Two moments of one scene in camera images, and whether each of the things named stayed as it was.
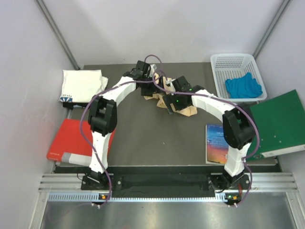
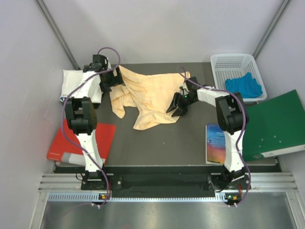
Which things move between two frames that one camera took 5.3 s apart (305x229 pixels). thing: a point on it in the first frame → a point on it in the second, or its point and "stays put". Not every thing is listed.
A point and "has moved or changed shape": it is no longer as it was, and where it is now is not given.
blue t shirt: (245, 87) stays put
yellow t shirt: (189, 111) has moved or changed shape
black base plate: (199, 179) stays put
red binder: (70, 145) stays put
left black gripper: (152, 90) → (116, 80)
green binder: (281, 120) stays put
